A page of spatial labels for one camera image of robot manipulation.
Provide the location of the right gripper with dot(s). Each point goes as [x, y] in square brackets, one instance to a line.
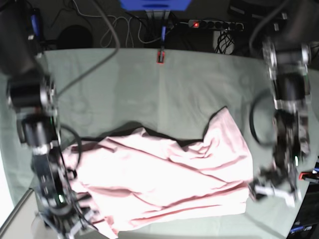
[68, 220]

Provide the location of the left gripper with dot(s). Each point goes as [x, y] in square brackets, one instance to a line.
[276, 182]

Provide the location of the pink t-shirt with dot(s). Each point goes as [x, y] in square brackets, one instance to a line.
[140, 179]

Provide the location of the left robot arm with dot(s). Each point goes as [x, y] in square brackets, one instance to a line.
[287, 55]

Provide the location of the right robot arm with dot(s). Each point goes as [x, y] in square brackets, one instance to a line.
[31, 94]

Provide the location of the red right table clamp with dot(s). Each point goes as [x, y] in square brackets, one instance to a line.
[310, 176]

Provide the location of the red table clamp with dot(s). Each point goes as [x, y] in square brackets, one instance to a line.
[160, 57]
[310, 176]

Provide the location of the white bin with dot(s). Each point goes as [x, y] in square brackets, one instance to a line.
[24, 222]

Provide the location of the green table cloth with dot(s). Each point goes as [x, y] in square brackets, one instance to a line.
[176, 98]

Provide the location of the black power strip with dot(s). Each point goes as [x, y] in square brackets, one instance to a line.
[216, 25]

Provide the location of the red centre table clamp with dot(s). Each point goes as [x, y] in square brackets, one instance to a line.
[160, 57]

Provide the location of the blue box at top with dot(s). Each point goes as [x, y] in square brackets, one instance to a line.
[135, 5]

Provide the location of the blue clamp handle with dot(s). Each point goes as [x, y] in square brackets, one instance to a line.
[163, 34]

